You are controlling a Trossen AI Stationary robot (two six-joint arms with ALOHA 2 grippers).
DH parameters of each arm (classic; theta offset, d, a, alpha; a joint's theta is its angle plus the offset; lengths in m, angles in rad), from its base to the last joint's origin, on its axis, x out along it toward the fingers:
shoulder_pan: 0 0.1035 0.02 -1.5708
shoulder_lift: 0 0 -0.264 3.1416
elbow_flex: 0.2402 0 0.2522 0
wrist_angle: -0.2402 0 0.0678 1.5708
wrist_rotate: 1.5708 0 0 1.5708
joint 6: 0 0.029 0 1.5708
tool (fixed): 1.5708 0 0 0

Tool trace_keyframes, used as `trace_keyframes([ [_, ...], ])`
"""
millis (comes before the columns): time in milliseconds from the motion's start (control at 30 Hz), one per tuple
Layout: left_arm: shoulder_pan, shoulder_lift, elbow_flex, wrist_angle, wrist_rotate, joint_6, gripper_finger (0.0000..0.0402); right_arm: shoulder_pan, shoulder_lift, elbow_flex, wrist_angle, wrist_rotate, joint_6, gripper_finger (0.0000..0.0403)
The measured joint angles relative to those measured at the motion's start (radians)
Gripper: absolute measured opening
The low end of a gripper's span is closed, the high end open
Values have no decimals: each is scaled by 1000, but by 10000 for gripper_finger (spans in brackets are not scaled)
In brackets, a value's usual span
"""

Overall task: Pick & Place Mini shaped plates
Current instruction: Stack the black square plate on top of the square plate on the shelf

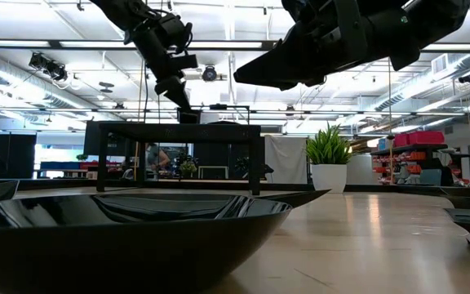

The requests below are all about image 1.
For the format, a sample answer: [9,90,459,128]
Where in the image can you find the white hanging curtain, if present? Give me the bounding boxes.
[264,136,308,185]

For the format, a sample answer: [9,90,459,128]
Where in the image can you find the black storage rack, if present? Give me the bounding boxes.
[370,142,470,187]

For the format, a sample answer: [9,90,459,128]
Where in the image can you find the black mesh shelf riser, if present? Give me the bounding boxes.
[95,121,263,196]

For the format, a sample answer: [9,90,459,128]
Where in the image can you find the green plant white pot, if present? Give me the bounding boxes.
[304,123,353,191]

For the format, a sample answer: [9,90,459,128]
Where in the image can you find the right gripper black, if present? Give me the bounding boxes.
[233,0,422,91]

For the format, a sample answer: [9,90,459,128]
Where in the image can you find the small background potted plant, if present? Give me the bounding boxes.
[180,161,198,179]

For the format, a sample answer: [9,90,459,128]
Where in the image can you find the black aluminium table frame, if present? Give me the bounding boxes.
[0,178,470,194]

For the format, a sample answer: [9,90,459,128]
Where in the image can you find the person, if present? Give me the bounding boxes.
[145,142,171,171]

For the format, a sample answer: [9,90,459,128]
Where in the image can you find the black cabinet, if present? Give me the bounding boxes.
[0,132,38,180]

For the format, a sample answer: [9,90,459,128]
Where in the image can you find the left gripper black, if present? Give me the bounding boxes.
[131,24,200,112]

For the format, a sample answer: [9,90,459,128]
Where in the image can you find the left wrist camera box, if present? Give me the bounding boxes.
[159,12,194,53]

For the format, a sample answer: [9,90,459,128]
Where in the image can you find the silver ventilation duct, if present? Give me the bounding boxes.
[375,52,470,112]
[0,56,109,122]

